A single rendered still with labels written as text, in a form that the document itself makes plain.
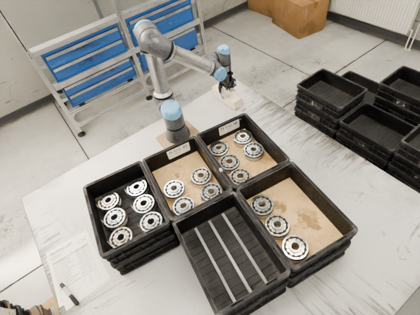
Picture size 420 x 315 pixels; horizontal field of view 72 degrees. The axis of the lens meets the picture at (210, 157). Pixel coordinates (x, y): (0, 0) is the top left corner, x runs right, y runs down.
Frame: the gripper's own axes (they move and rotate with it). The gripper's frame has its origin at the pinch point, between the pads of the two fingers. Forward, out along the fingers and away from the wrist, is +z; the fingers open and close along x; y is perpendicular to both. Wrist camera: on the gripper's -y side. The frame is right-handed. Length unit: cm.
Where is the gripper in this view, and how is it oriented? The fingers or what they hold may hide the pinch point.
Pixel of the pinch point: (226, 94)
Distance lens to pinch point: 199.6
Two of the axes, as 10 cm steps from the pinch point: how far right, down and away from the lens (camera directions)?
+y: 5.9, 5.6, -5.8
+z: 1.3, 6.4, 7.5
